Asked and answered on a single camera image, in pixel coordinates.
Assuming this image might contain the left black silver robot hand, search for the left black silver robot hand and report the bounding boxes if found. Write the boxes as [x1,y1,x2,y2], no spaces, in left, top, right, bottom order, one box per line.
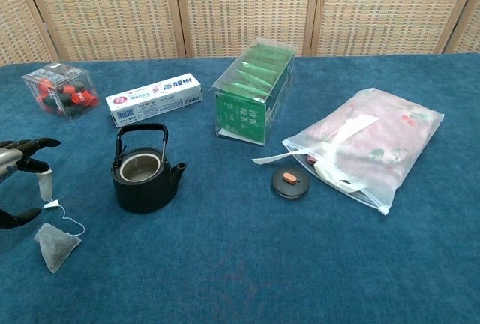
[0,137,62,230]

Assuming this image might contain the pyramid tea bag with string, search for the pyramid tea bag with string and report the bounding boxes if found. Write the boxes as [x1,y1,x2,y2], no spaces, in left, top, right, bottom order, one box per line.
[33,198,86,274]

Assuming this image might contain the black cast iron teapot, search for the black cast iron teapot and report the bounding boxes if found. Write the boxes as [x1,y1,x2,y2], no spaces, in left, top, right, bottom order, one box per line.
[110,123,188,215]

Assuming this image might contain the clear box green packets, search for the clear box green packets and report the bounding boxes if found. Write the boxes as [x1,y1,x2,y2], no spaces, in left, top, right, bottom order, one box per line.
[211,38,297,148]

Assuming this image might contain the black teapot lid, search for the black teapot lid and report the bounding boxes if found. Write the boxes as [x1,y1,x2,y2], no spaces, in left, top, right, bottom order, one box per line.
[271,166,311,201]

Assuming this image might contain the zip bag with pink cloth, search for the zip bag with pink cloth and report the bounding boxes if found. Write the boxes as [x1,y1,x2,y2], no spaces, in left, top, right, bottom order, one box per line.
[251,87,446,215]

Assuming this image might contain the clear box red black capsules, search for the clear box red black capsules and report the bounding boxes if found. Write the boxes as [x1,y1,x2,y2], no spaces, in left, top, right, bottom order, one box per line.
[21,61,101,122]

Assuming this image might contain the white toothpaste box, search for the white toothpaste box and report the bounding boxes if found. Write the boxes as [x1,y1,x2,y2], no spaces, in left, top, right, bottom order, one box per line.
[105,73,205,128]

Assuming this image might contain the woven bamboo folding screen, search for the woven bamboo folding screen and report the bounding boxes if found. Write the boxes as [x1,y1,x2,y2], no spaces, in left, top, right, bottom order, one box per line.
[0,0,480,67]

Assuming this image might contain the blue carpet table cover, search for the blue carpet table cover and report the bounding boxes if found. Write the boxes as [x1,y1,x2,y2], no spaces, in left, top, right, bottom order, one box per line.
[0,52,480,324]

